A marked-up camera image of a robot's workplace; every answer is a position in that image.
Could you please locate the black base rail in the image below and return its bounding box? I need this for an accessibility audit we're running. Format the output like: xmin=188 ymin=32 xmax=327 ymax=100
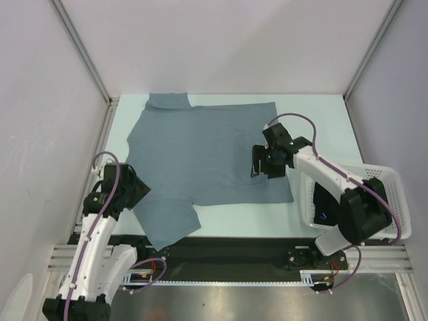
xmin=108 ymin=235 xmax=348 ymax=282

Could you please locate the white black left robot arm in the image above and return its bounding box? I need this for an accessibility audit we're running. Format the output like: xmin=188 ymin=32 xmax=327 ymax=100
xmin=42 ymin=163 xmax=150 ymax=320

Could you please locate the black t shirt in basket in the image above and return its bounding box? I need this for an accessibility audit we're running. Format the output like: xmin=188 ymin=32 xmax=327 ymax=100
xmin=313 ymin=183 xmax=340 ymax=226

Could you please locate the white slotted cable duct left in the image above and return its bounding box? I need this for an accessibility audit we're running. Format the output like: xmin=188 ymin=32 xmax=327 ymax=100
xmin=122 ymin=270 xmax=154 ymax=286

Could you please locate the white slotted cable duct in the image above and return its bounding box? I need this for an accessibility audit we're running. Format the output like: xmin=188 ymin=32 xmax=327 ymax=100
xmin=300 ymin=270 xmax=335 ymax=287
xmin=122 ymin=270 xmax=154 ymax=286

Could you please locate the aluminium frame post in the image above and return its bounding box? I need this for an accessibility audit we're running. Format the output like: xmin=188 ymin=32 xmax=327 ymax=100
xmin=48 ymin=0 xmax=119 ymax=108
xmin=342 ymin=0 xmax=406 ymax=104

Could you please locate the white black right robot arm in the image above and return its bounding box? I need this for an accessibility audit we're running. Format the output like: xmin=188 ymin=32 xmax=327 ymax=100
xmin=251 ymin=123 xmax=394 ymax=268

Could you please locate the white slotted cable duct right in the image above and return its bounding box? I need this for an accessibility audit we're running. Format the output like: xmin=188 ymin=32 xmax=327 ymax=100
xmin=300 ymin=270 xmax=335 ymax=287

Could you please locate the white perforated plastic basket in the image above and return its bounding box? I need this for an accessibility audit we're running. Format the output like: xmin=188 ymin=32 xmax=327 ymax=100
xmin=300 ymin=164 xmax=412 ymax=240

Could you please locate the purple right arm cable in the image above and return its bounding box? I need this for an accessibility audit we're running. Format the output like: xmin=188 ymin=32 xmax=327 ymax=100
xmin=263 ymin=113 xmax=402 ymax=297

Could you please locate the light blue t shirt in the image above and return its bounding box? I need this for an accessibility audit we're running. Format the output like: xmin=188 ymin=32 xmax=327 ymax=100
xmin=127 ymin=94 xmax=294 ymax=250

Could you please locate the right aluminium frame post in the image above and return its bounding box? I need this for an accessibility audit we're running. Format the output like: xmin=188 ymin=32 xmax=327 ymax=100
xmin=342 ymin=0 xmax=406 ymax=104

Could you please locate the left aluminium frame post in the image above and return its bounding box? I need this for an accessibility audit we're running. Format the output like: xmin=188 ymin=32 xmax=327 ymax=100
xmin=48 ymin=0 xmax=119 ymax=108

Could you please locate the aluminium front rail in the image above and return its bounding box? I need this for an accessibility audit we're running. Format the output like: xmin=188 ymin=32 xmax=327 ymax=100
xmin=47 ymin=245 xmax=413 ymax=274

